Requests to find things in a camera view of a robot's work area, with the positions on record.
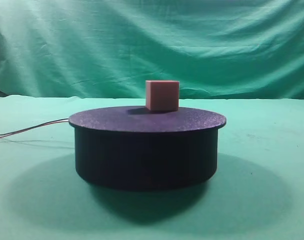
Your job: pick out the black round turntable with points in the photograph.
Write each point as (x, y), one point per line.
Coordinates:
(131, 148)

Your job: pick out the green table cloth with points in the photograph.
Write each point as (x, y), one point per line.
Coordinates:
(257, 192)

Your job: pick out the pink cube block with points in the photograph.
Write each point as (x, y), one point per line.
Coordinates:
(162, 95)

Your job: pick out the green backdrop cloth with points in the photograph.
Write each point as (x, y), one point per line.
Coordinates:
(216, 49)

